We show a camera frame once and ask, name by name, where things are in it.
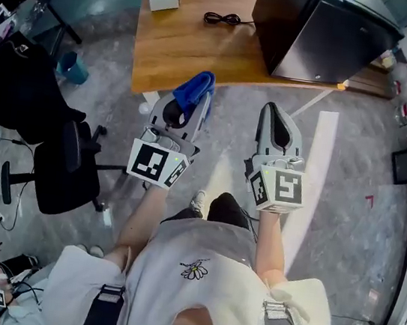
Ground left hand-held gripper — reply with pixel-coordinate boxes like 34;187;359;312
124;80;216;196

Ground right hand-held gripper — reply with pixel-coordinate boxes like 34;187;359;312
237;99;319;219

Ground blue cleaning cloth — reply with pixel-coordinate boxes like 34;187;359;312
169;65;219;118

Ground black mini fridge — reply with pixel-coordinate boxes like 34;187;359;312
243;0;407;97

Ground person's right forearm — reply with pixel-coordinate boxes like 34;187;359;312
248;208;299;285

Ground person's left white sneaker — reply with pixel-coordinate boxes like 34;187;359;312
188;188;208;216

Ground person's black trousers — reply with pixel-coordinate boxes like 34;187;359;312
160;183;259;238

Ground teal waste bin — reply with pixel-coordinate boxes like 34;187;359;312
53;49;93;88

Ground black office chair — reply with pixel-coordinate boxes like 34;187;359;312
0;109;134;226

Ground person's white flower-print t-shirt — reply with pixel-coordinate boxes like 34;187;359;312
37;196;345;325

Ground black coiled power cable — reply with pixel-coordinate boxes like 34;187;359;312
202;8;256;32

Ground glass desk with black frame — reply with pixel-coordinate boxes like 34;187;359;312
0;0;89;76

